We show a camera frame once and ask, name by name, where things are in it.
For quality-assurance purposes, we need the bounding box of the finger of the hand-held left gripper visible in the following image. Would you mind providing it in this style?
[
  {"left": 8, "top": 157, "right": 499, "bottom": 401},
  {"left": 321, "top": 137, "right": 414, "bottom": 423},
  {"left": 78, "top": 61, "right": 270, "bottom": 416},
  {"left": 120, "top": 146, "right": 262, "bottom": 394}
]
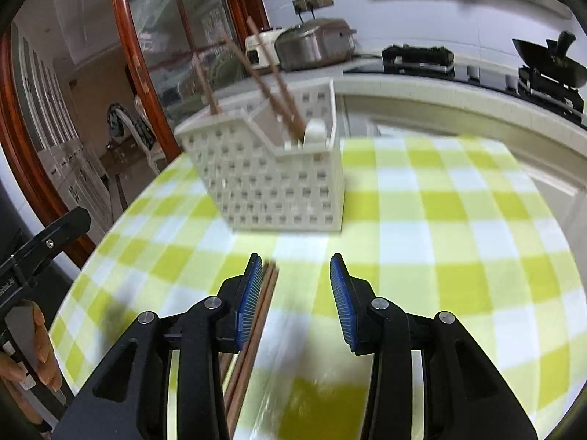
[{"left": 0, "top": 206, "right": 92, "bottom": 285}]

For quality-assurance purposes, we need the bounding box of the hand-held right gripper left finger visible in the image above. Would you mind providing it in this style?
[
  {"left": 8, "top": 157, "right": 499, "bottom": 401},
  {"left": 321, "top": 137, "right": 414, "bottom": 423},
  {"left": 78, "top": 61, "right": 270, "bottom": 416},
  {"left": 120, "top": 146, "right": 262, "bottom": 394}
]
[{"left": 52, "top": 253, "right": 266, "bottom": 440}]

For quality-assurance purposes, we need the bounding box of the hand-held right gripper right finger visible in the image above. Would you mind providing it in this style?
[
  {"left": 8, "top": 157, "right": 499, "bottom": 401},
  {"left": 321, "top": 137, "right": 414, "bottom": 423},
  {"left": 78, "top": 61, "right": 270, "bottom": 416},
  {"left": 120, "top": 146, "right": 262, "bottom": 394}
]
[{"left": 329, "top": 253, "right": 537, "bottom": 440}]

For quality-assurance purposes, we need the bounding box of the brown wooden chopstick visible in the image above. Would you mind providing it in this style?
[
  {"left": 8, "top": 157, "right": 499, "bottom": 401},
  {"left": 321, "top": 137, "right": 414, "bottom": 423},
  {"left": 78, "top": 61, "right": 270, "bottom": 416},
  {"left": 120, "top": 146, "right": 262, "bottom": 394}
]
[
  {"left": 223, "top": 260, "right": 275, "bottom": 422},
  {"left": 228, "top": 263, "right": 280, "bottom": 427},
  {"left": 247, "top": 17, "right": 307, "bottom": 140},
  {"left": 195, "top": 52, "right": 223, "bottom": 115},
  {"left": 224, "top": 37, "right": 299, "bottom": 140}
]

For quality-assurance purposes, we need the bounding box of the white perforated utensil basket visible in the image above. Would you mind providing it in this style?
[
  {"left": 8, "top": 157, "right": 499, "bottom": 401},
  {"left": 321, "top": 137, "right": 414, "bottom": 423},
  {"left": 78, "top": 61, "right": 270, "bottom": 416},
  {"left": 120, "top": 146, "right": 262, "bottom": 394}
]
[{"left": 174, "top": 79, "right": 344, "bottom": 234}]

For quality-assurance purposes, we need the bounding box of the white ceramic spoon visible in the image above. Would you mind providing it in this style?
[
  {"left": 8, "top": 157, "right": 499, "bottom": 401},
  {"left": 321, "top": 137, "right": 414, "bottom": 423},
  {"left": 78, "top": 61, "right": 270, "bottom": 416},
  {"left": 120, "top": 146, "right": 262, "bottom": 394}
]
[{"left": 303, "top": 119, "right": 327, "bottom": 147}]

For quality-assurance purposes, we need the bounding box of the person's left hand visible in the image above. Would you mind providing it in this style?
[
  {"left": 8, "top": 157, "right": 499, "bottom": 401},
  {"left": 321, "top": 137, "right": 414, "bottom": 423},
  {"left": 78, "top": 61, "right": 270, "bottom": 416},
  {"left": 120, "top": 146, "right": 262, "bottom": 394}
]
[{"left": 0, "top": 300, "right": 62, "bottom": 427}]

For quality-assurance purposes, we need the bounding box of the wooden dining table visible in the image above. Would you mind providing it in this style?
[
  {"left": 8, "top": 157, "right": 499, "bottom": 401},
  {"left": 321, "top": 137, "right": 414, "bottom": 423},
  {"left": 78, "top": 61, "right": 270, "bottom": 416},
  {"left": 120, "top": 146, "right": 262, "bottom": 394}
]
[{"left": 98, "top": 144, "right": 152, "bottom": 179}]

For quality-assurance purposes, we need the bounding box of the green checked tablecloth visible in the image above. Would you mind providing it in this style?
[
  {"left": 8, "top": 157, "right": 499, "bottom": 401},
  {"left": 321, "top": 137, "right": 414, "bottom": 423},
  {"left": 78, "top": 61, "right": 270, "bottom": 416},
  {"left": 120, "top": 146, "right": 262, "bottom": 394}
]
[{"left": 48, "top": 135, "right": 576, "bottom": 440}]

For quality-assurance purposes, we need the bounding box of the dark clothing on chair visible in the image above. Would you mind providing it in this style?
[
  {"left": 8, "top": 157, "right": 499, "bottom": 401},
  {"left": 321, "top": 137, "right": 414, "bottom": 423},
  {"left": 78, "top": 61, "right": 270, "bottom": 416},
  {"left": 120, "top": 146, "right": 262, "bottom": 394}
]
[{"left": 107, "top": 104, "right": 132, "bottom": 140}]

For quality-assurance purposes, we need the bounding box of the white ornate chair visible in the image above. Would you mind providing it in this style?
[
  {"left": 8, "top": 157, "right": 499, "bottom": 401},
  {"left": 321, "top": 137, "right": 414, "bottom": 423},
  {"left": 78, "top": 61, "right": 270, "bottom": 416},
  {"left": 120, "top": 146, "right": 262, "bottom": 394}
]
[{"left": 107, "top": 96, "right": 168, "bottom": 175}]

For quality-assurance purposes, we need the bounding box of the white stone kitchen countertop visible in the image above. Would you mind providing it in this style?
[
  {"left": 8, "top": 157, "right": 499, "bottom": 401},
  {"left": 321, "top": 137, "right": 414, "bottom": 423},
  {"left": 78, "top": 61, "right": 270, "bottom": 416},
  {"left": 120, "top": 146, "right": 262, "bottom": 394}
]
[{"left": 215, "top": 71, "right": 587, "bottom": 157}]

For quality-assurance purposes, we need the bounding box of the glass sliding door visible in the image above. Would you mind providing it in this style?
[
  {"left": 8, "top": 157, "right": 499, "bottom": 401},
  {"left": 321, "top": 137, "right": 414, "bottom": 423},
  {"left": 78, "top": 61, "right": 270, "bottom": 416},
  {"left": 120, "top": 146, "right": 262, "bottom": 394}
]
[{"left": 107, "top": 0, "right": 271, "bottom": 175}]

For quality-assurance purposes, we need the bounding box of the white rice cooker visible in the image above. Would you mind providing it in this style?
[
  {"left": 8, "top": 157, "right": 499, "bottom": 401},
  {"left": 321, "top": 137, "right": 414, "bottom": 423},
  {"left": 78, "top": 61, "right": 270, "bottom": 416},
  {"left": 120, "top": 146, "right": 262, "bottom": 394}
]
[{"left": 244, "top": 27, "right": 285, "bottom": 70}]

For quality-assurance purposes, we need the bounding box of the black burner grate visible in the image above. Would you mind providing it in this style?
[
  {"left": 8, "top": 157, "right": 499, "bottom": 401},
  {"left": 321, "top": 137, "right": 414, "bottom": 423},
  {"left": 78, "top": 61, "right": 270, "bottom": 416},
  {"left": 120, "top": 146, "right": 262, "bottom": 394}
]
[
  {"left": 518, "top": 66, "right": 585, "bottom": 113},
  {"left": 382, "top": 44, "right": 456, "bottom": 76}
]

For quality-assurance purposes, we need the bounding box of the silver rice cooker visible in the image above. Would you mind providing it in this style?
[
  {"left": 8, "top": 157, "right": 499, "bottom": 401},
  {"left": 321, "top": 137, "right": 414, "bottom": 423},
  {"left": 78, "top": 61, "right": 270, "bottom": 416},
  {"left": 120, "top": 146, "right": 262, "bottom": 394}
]
[{"left": 274, "top": 18, "right": 357, "bottom": 73}]

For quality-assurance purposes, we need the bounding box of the black glass gas hob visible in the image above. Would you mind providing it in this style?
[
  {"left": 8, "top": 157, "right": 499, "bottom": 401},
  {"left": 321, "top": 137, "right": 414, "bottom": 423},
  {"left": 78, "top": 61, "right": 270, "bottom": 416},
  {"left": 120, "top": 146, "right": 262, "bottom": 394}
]
[{"left": 344, "top": 52, "right": 587, "bottom": 129}]

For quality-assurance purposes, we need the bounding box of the black wok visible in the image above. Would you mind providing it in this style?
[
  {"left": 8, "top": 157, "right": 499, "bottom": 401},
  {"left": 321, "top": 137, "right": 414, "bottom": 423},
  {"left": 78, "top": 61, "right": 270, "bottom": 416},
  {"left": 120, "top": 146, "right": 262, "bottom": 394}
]
[{"left": 512, "top": 31, "right": 587, "bottom": 89}]

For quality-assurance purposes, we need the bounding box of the red wooden door frame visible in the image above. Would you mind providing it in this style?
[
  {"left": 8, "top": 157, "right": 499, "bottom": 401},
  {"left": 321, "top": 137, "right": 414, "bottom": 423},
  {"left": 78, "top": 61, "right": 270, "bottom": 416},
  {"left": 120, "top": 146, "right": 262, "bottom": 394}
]
[{"left": 0, "top": 0, "right": 271, "bottom": 269}]

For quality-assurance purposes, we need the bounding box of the wall power outlet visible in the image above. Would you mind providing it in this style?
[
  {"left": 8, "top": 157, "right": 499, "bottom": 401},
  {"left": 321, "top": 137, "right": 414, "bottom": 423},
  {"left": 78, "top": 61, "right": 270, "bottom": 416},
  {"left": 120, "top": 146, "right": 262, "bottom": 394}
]
[{"left": 292, "top": 0, "right": 334, "bottom": 14}]

